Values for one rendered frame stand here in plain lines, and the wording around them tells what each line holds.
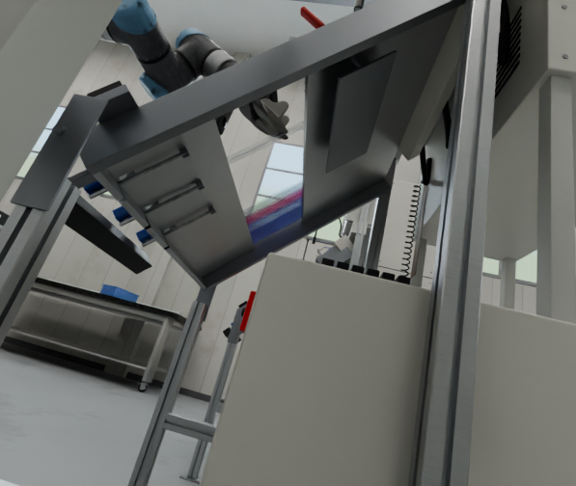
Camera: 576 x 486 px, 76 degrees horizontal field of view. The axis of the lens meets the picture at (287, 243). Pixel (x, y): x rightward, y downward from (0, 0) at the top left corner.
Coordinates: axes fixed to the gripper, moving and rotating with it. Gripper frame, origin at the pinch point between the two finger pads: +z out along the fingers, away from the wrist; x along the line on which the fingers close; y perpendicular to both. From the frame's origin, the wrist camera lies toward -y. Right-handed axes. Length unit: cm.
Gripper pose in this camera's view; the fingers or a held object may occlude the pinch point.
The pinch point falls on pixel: (280, 133)
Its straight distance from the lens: 80.2
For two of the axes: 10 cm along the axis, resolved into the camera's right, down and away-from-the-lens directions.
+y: 7.4, -6.4, 2.3
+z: 6.8, 6.8, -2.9
